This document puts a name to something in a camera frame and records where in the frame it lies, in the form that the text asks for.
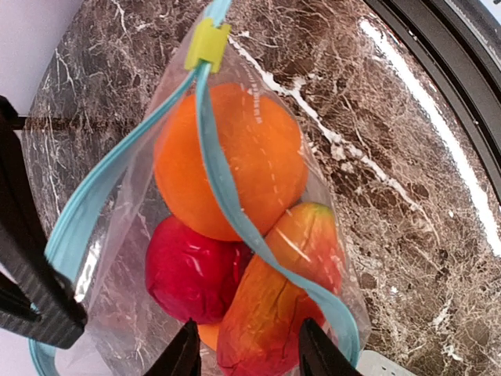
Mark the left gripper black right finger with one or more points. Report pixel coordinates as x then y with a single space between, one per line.
318 355

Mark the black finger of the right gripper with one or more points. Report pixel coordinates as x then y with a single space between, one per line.
36 301

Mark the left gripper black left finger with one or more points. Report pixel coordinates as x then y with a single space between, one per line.
182 355

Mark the orange fake fruit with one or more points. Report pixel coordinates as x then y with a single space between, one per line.
262 145
209 335

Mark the red fake apple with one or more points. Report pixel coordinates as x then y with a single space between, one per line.
191 276

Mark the clear zip top bag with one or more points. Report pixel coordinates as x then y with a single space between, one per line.
99 242

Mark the white perforated plastic basket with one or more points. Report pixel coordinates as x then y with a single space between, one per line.
372 363

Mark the black front rail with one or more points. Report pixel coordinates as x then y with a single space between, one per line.
458 44

